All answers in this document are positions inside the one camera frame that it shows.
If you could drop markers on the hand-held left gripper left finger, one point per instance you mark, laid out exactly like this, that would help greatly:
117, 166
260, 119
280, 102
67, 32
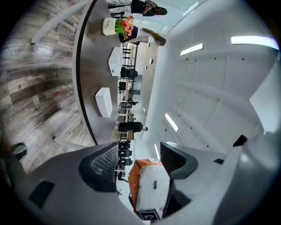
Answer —
65, 193

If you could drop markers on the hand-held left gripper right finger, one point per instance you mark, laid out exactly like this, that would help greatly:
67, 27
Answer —
197, 169

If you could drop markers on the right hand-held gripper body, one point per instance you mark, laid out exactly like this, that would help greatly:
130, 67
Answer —
149, 215

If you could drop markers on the orange and white packet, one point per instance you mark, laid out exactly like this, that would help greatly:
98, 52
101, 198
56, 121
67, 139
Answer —
151, 191

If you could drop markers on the long ceiling light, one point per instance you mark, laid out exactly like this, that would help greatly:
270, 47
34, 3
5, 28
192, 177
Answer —
171, 122
252, 41
157, 152
192, 49

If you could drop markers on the dark shoe with white sole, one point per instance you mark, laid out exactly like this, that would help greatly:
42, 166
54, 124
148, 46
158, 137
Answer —
20, 151

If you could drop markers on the row of black office chairs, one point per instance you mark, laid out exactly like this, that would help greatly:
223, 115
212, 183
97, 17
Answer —
125, 153

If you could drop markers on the dark dome pendant lamp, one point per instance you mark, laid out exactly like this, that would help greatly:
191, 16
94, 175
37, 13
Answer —
151, 61

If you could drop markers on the black office chair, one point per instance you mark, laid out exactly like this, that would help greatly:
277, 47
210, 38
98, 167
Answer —
128, 73

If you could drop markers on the grey table with white legs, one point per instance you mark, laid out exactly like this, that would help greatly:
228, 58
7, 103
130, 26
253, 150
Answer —
92, 66

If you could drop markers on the black metal railing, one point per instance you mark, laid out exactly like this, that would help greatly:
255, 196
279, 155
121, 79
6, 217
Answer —
129, 56

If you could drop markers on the white pot with artificial flowers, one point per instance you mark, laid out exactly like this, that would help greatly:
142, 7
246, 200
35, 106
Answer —
109, 26

